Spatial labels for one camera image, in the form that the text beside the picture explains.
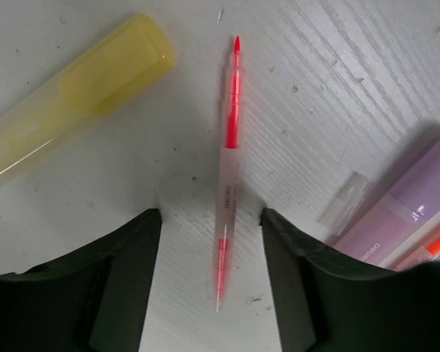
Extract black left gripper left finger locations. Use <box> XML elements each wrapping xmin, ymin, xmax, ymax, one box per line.
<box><xmin>0</xmin><ymin>209</ymin><xmax>162</xmax><ymax>351</ymax></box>

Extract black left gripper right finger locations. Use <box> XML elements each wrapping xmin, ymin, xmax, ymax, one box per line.
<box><xmin>260</xmin><ymin>208</ymin><xmax>440</xmax><ymax>351</ymax></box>

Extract red double-tip pen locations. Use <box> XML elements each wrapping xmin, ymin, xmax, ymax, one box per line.
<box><xmin>213</xmin><ymin>36</ymin><xmax>243</xmax><ymax>312</ymax></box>

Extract clear small pen cap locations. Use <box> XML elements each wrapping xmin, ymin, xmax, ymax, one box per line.
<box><xmin>318</xmin><ymin>172</ymin><xmax>370</xmax><ymax>236</ymax></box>

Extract orange double-tip pen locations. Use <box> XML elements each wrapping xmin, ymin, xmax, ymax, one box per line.
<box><xmin>390</xmin><ymin>233</ymin><xmax>440</xmax><ymax>271</ymax></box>

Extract purple highlighter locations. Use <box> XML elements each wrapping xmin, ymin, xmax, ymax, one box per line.
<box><xmin>334</xmin><ymin>138</ymin><xmax>440</xmax><ymax>265</ymax></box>

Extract yellow highlighter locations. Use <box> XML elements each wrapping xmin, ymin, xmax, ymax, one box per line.
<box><xmin>0</xmin><ymin>13</ymin><xmax>176</xmax><ymax>178</ymax></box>

